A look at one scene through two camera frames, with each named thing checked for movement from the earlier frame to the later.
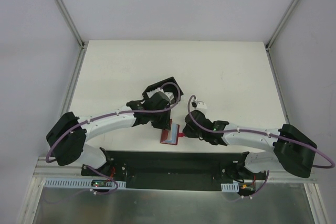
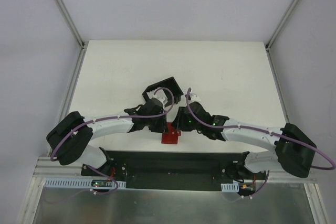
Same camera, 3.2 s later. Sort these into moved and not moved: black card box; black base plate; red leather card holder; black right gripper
Moved: black right gripper
Not moved: red leather card holder; black base plate; black card box
